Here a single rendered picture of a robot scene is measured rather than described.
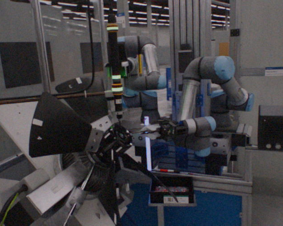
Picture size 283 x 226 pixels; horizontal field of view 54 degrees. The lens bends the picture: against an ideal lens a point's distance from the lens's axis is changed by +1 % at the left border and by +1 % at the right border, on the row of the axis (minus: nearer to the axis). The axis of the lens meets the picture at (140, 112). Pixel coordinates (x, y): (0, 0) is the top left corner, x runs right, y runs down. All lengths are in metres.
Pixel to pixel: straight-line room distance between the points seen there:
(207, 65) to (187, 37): 0.62
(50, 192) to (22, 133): 0.34
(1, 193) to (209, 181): 1.02
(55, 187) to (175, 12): 1.47
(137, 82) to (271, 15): 1.73
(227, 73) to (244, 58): 1.43
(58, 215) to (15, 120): 0.46
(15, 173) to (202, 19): 1.52
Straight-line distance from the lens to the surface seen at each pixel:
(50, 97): 1.00
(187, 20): 2.03
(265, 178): 3.16
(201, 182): 1.59
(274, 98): 2.91
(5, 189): 1.45
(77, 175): 1.10
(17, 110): 1.31
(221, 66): 1.41
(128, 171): 1.30
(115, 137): 1.07
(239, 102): 1.74
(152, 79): 1.43
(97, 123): 1.19
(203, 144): 1.38
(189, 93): 1.47
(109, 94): 1.17
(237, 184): 1.58
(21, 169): 1.81
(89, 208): 1.22
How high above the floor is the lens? 1.56
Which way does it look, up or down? 13 degrees down
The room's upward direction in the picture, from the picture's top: 3 degrees counter-clockwise
